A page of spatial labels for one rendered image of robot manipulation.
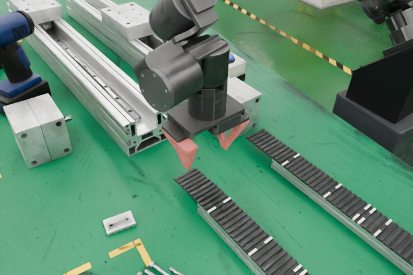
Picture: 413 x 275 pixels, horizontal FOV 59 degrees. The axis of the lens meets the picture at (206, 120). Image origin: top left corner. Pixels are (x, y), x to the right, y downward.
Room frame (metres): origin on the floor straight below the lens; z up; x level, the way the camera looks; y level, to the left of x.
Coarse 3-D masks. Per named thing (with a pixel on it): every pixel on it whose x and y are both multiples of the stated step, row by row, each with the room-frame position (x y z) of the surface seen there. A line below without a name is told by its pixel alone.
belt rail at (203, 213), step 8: (200, 208) 0.41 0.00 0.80; (208, 216) 0.39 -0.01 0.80; (208, 224) 0.39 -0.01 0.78; (216, 224) 0.38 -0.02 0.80; (216, 232) 0.38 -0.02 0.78; (224, 232) 0.36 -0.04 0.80; (224, 240) 0.36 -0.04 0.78; (232, 240) 0.35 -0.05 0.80; (232, 248) 0.34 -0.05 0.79; (240, 248) 0.33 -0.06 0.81; (240, 256) 0.33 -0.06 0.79; (248, 256) 0.32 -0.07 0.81; (248, 264) 0.31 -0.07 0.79; (256, 272) 0.30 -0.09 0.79
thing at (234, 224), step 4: (244, 212) 0.39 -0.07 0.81; (240, 216) 0.39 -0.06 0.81; (244, 216) 0.39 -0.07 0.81; (248, 216) 0.39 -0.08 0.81; (232, 220) 0.38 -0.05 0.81; (236, 220) 0.38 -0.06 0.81; (240, 220) 0.38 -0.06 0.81; (244, 220) 0.38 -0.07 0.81; (248, 220) 0.38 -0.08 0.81; (228, 224) 0.37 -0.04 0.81; (232, 224) 0.37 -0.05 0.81; (236, 224) 0.37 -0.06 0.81; (240, 224) 0.37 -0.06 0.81; (244, 224) 0.37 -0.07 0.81; (224, 228) 0.36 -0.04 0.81; (228, 228) 0.36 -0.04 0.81; (232, 228) 0.36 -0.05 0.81; (236, 228) 0.36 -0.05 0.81; (228, 232) 0.35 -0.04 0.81; (232, 232) 0.36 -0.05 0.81
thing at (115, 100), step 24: (48, 48) 0.87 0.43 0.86; (72, 48) 0.94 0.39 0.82; (96, 48) 0.87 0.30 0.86; (72, 72) 0.75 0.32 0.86; (96, 72) 0.81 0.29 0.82; (120, 72) 0.75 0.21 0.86; (96, 96) 0.65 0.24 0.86; (120, 96) 0.71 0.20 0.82; (96, 120) 0.67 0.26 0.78; (120, 120) 0.57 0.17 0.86; (144, 120) 0.62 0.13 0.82; (120, 144) 0.57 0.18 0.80; (144, 144) 0.59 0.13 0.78
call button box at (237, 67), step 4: (236, 56) 0.90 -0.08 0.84; (236, 60) 0.88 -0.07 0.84; (240, 60) 0.88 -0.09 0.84; (244, 60) 0.88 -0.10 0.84; (232, 64) 0.85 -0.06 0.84; (236, 64) 0.85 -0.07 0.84; (240, 64) 0.86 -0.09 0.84; (244, 64) 0.87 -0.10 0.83; (232, 68) 0.84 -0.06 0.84; (236, 68) 0.85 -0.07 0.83; (240, 68) 0.86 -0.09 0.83; (244, 68) 0.87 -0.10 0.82; (228, 72) 0.83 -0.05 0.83; (232, 72) 0.84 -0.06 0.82; (236, 72) 0.85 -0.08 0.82; (240, 72) 0.86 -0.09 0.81; (244, 72) 0.87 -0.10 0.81; (228, 76) 0.83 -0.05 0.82; (232, 76) 0.84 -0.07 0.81; (236, 76) 0.85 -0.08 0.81; (240, 76) 0.86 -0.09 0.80; (244, 76) 0.87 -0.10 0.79
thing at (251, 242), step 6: (252, 234) 0.35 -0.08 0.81; (258, 234) 0.35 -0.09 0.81; (264, 234) 0.35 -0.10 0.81; (246, 240) 0.34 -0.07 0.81; (252, 240) 0.34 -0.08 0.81; (258, 240) 0.34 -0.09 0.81; (240, 246) 0.33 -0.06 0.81; (246, 246) 0.33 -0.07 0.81; (252, 246) 0.33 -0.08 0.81; (246, 252) 0.32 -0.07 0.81
